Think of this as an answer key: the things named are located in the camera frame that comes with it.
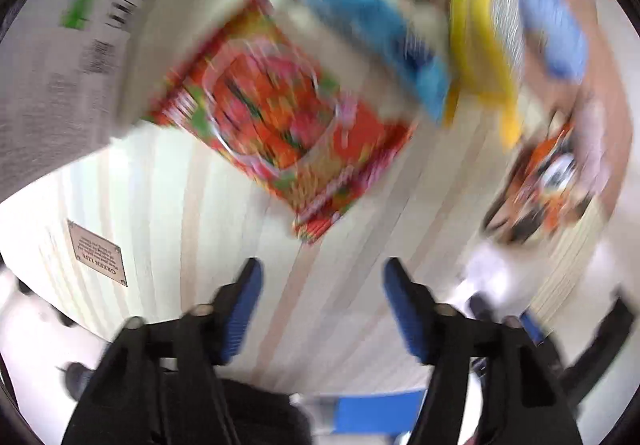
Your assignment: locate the orange panda snack packet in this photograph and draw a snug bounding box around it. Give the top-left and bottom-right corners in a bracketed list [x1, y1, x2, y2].
[480, 121, 592, 246]

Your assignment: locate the lilac cloth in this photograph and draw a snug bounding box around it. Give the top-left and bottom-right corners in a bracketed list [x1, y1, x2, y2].
[570, 90, 627, 217]

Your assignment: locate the red snack packet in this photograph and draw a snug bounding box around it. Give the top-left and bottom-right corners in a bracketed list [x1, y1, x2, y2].
[146, 0, 413, 243]

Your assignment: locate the yellow silver scrubber roll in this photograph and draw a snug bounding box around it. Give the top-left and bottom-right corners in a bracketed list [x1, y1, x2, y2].
[449, 0, 525, 148]

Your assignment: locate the long blue snack packet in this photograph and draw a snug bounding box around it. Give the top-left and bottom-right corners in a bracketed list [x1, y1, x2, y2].
[300, 0, 451, 122]

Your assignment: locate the blue tissue pack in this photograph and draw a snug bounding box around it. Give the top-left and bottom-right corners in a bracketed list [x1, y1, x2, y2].
[520, 0, 589, 83]

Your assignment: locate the white soft bag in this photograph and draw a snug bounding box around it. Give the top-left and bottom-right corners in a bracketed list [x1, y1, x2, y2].
[448, 239, 544, 319]

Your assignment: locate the pink striped cat mat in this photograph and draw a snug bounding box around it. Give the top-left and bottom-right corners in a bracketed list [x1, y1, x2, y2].
[0, 0, 637, 399]

